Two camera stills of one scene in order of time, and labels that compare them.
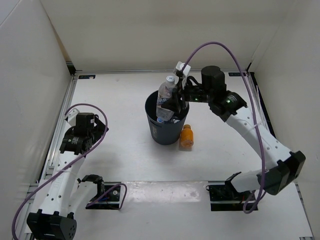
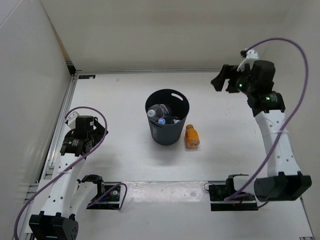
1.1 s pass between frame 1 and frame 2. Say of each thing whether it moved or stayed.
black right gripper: moved
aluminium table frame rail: stayed
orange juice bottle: moved
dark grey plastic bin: stayed
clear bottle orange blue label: moved
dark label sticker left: stayed
